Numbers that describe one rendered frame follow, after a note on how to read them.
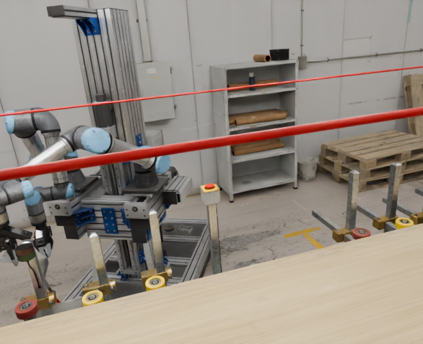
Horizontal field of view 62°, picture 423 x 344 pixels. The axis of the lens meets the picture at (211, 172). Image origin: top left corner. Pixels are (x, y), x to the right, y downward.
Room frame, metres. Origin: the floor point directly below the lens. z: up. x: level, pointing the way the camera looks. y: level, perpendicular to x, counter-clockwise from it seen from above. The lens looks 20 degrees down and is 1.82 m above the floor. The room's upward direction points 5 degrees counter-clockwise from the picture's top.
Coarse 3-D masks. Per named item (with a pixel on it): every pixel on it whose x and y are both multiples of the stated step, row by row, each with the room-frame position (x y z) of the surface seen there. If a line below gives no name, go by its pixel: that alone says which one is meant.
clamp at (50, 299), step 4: (48, 292) 1.25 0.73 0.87; (28, 296) 1.23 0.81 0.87; (32, 296) 1.23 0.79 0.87; (36, 296) 1.23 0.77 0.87; (48, 296) 1.22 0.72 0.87; (52, 296) 1.22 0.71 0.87; (56, 296) 1.26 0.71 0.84; (36, 300) 1.20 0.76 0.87; (40, 300) 1.20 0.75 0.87; (44, 300) 1.21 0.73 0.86; (48, 300) 1.21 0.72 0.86; (52, 300) 1.21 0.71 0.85; (56, 300) 1.24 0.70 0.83; (40, 304) 1.20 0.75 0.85; (44, 304) 1.20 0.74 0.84; (48, 304) 1.21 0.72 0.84; (52, 304) 1.22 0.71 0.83; (40, 308) 1.20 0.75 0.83; (44, 308) 1.20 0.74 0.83
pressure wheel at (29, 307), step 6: (24, 300) 1.16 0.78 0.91; (30, 300) 1.16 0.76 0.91; (18, 306) 1.12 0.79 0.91; (24, 306) 1.12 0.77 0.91; (30, 306) 1.12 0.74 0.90; (36, 306) 1.13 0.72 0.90; (18, 312) 1.09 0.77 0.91; (24, 312) 1.09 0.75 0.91; (30, 312) 1.10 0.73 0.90; (36, 312) 1.12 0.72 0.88; (18, 318) 1.09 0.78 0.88; (24, 318) 1.09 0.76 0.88
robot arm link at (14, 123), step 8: (8, 112) 1.76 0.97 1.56; (8, 120) 1.73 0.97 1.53; (16, 120) 1.73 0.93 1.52; (24, 120) 1.74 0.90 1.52; (32, 120) 1.75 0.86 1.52; (8, 128) 1.73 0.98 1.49; (16, 128) 1.74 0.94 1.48; (24, 128) 1.75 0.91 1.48; (32, 128) 1.76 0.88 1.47; (16, 136) 1.79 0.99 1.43; (24, 136) 1.78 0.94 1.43; (32, 136) 1.81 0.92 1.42; (32, 144) 1.87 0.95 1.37; (40, 144) 1.92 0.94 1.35; (32, 152) 1.92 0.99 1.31
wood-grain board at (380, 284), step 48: (384, 240) 1.39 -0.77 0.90; (192, 288) 1.16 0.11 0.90; (240, 288) 1.14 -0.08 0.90; (288, 288) 1.12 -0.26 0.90; (336, 288) 1.10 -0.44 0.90; (384, 288) 1.07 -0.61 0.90; (0, 336) 0.98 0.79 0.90; (48, 336) 0.96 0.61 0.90; (96, 336) 0.95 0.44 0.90; (144, 336) 0.93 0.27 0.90; (192, 336) 0.91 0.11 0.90; (240, 336) 0.90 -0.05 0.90; (288, 336) 0.88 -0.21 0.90; (336, 336) 0.87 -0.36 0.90; (384, 336) 0.85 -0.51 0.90
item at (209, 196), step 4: (204, 188) 1.41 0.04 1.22; (208, 188) 1.41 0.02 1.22; (212, 188) 1.40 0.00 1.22; (216, 188) 1.40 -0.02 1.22; (204, 192) 1.38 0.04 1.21; (208, 192) 1.38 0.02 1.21; (212, 192) 1.39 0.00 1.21; (216, 192) 1.39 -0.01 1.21; (204, 196) 1.38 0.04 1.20; (208, 196) 1.38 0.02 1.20; (212, 196) 1.39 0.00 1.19; (216, 196) 1.39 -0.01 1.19; (204, 200) 1.39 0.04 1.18; (208, 200) 1.38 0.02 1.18; (212, 200) 1.39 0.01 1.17; (216, 200) 1.39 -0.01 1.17; (208, 204) 1.38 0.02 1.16; (212, 204) 1.39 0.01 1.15
